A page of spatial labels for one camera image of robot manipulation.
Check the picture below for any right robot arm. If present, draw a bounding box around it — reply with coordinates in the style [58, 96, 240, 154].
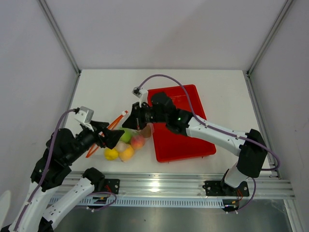
[122, 92, 267, 195]

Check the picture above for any clear zip top bag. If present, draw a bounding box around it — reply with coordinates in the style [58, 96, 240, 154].
[103, 110, 154, 162]

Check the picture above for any beige garlic bulb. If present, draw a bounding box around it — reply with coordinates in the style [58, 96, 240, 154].
[115, 141, 128, 153]

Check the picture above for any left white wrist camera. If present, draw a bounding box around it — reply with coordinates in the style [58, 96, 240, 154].
[74, 106, 94, 131]

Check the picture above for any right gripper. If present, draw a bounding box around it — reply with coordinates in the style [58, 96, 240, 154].
[122, 102, 168, 131]

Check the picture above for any right aluminium frame post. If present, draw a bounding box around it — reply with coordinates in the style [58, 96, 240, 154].
[245, 0, 296, 75]

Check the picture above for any green apple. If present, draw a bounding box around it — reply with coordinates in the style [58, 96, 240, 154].
[120, 129, 132, 143]

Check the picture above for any aluminium mounting rail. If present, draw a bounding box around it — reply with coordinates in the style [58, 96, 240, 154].
[104, 173, 295, 200]

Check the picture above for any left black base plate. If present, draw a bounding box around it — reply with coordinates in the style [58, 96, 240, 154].
[103, 179, 120, 194]

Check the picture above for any brown kiwi fruit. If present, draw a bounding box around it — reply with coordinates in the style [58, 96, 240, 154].
[140, 126, 152, 139]

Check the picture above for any slotted cable duct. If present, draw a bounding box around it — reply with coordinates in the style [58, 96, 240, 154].
[42, 196, 225, 208]

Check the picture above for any aluminium frame post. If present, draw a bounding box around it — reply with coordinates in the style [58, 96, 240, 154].
[37, 0, 81, 74]
[245, 0, 296, 75]

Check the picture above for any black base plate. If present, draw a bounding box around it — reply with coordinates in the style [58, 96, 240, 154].
[103, 179, 120, 194]
[202, 180, 250, 197]

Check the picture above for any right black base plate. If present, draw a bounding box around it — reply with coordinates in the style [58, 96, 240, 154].
[202, 180, 250, 197]

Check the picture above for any yellow bumpy gourd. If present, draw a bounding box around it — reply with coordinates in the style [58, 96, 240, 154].
[104, 148, 119, 161]

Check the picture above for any left aluminium frame post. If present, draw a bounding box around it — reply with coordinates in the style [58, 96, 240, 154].
[37, 0, 81, 74]

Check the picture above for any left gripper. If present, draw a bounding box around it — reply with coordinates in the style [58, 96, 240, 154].
[66, 119, 125, 164]

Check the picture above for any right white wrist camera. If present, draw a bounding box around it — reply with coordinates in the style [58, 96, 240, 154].
[132, 87, 148, 107]

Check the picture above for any red plastic tray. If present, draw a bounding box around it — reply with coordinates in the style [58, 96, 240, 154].
[148, 86, 216, 163]

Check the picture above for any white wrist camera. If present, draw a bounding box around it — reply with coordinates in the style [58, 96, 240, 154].
[132, 87, 148, 107]
[74, 106, 94, 131]

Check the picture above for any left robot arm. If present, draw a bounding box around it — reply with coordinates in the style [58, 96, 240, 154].
[0, 121, 124, 232]

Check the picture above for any pink peach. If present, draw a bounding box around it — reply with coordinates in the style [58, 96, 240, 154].
[130, 135, 145, 150]

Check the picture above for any orange fruit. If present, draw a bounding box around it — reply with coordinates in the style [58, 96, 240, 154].
[119, 145, 135, 162]

